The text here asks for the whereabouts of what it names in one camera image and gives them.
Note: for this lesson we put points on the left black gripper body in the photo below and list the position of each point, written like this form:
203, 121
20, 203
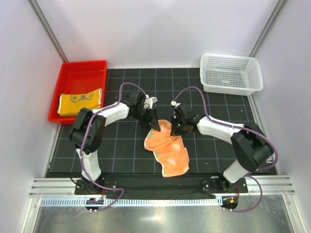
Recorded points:
143, 114

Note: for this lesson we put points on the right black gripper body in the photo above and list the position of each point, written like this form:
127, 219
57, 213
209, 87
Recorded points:
182, 122

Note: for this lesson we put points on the white perforated plastic basket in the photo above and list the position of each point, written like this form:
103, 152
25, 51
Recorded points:
230, 74

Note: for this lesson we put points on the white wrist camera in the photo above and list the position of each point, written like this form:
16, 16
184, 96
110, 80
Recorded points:
174, 104
149, 102

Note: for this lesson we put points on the slotted grey cable duct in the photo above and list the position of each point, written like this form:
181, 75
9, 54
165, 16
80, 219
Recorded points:
98, 202

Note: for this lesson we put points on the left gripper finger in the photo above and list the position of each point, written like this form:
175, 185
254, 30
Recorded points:
144, 124
154, 124

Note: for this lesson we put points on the black grid mat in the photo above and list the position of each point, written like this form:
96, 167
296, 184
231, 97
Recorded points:
122, 148

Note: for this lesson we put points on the aluminium corner post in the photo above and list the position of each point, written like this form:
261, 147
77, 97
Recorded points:
272, 19
47, 28

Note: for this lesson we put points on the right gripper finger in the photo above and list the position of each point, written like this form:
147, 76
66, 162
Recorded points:
187, 129
175, 128

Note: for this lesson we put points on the blue yellow patterned towel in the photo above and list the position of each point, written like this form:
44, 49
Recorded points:
71, 104

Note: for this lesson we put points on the left aluminium corner post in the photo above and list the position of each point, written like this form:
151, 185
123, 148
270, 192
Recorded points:
47, 28

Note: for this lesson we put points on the right aluminium corner post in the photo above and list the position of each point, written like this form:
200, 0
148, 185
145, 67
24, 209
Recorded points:
272, 19

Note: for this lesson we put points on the red plastic tray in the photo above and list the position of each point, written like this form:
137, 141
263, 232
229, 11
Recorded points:
77, 78

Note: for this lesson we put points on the orange towel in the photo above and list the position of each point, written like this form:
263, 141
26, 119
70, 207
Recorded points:
168, 150

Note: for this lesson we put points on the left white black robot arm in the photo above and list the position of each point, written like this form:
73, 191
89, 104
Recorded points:
88, 129

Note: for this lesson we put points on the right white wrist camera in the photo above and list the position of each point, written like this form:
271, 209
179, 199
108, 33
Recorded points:
174, 104

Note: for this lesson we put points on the aluminium frame rail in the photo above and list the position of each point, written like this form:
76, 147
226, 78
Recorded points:
58, 187

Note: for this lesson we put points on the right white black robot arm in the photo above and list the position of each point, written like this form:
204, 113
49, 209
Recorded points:
252, 148

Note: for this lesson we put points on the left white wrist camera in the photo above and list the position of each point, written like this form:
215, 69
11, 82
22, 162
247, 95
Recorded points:
149, 102

